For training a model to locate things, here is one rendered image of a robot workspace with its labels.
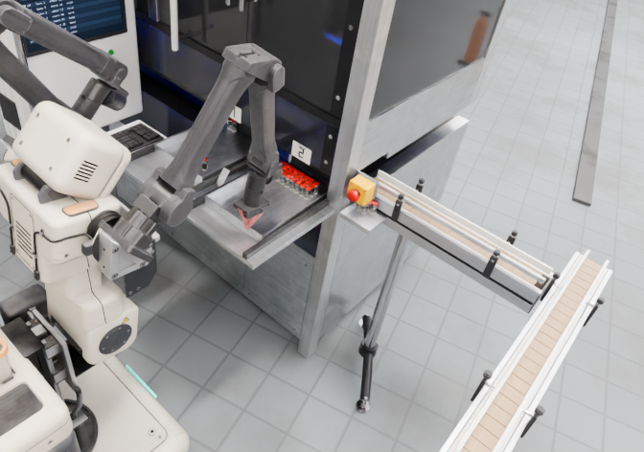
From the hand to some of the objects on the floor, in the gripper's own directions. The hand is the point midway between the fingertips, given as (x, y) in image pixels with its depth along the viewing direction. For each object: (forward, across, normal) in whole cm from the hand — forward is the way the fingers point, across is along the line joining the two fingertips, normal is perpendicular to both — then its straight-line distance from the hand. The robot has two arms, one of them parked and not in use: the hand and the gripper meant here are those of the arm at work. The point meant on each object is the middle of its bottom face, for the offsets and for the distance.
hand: (246, 226), depth 169 cm
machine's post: (+84, -50, +9) cm, 98 cm away
